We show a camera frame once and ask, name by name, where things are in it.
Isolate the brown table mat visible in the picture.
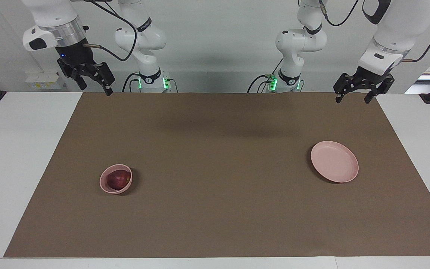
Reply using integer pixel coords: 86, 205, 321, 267
3, 92, 430, 258

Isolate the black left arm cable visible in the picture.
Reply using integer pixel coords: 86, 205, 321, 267
319, 0, 430, 63

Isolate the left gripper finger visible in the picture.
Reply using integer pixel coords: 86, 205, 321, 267
333, 74, 361, 104
364, 77, 394, 104

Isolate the pink bowl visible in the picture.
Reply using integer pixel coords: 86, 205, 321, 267
100, 164, 133, 195

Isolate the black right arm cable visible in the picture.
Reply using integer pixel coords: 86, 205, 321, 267
84, 0, 138, 62

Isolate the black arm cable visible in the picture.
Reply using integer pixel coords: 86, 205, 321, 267
319, 0, 430, 63
84, 0, 138, 62

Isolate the pink plate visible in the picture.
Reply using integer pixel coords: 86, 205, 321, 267
311, 141, 359, 183

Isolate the white power strip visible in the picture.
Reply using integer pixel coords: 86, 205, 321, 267
25, 72, 65, 89

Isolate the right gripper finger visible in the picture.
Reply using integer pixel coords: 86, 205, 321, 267
94, 62, 115, 96
57, 60, 88, 91

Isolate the dark red apple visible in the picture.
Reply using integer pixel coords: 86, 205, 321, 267
107, 170, 131, 190

